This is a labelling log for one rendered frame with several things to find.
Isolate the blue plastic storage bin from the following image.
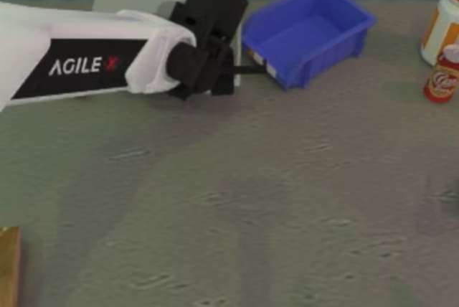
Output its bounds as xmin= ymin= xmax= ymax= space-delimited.
xmin=240 ymin=0 xmax=378 ymax=91

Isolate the small red labelled bottle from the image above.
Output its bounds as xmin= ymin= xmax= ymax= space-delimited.
xmin=423 ymin=44 xmax=459 ymax=105

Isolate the white glue bottle orange label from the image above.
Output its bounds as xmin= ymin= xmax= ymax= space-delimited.
xmin=420 ymin=0 xmax=459 ymax=68

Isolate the wooden block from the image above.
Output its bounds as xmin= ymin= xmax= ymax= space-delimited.
xmin=0 ymin=226 xmax=22 ymax=307

